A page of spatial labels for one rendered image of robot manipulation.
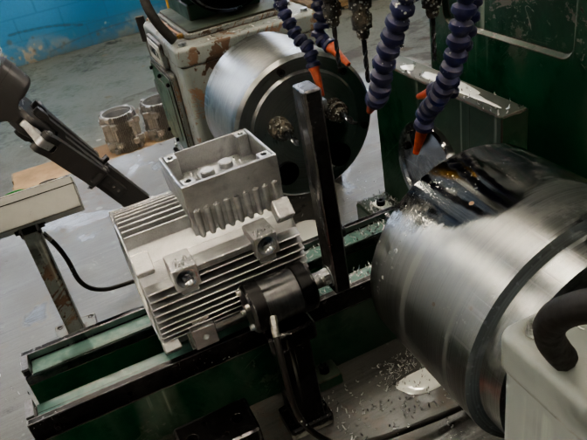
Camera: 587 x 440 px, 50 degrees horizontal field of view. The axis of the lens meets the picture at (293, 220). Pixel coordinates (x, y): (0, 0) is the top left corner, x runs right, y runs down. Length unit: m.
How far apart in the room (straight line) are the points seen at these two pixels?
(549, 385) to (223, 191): 0.44
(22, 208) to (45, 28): 5.35
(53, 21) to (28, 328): 5.23
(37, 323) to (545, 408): 0.94
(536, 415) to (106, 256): 1.00
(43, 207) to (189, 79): 0.38
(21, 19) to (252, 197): 5.60
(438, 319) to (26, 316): 0.85
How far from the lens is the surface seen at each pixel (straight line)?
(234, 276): 0.75
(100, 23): 6.37
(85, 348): 0.92
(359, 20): 0.76
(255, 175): 0.75
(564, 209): 0.57
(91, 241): 1.40
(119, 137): 3.42
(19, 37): 6.31
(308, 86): 0.64
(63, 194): 1.00
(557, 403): 0.44
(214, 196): 0.74
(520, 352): 0.45
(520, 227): 0.56
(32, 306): 1.27
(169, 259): 0.74
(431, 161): 0.93
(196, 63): 1.20
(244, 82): 1.03
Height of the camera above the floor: 1.47
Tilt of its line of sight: 32 degrees down
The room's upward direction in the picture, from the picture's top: 11 degrees counter-clockwise
